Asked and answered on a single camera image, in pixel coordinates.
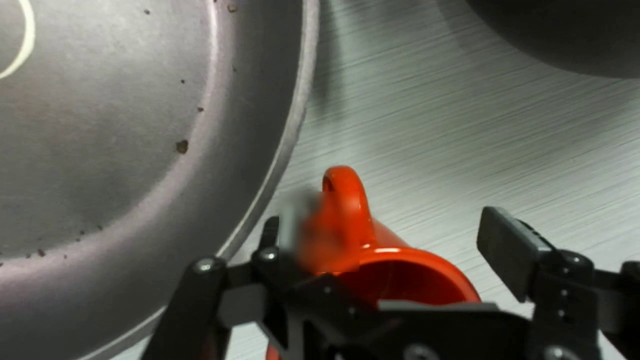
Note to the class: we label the orange ceramic mug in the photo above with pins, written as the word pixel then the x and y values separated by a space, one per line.
pixel 342 238

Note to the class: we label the dark nonstick frying pan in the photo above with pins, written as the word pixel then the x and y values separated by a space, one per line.
pixel 135 137

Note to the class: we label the pot with glass lid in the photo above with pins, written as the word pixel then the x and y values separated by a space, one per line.
pixel 590 36

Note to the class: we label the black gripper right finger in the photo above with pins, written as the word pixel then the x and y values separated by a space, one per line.
pixel 516 253

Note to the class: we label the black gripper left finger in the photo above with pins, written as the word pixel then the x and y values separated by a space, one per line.
pixel 275 256

